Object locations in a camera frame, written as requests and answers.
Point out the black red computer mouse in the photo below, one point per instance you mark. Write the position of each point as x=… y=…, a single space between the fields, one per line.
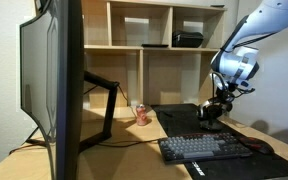
x=257 y=145

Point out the red soda can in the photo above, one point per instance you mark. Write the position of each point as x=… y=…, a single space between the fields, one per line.
x=141 y=115

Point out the wooden cubby shelf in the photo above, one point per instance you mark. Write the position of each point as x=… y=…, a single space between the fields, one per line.
x=114 y=31

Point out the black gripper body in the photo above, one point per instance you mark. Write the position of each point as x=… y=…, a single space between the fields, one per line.
x=222 y=91

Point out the flat black item on shelf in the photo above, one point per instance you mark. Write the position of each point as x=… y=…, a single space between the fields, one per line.
x=154 y=45

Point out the black curved monitor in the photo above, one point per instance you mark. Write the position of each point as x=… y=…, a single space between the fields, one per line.
x=51 y=81

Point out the black desk mat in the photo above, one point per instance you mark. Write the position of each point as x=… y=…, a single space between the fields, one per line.
x=182 y=119

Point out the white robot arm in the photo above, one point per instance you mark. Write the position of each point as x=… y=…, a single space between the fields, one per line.
x=235 y=63

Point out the black monitor stand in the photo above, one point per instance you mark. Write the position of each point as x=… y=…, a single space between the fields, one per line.
x=102 y=110

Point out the black Focal headphones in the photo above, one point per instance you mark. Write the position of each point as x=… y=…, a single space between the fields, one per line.
x=212 y=110

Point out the grey mechanical keyboard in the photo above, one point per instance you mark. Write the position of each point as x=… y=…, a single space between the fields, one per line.
x=201 y=147

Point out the black box on shelf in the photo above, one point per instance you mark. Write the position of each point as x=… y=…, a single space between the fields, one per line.
x=187 y=39

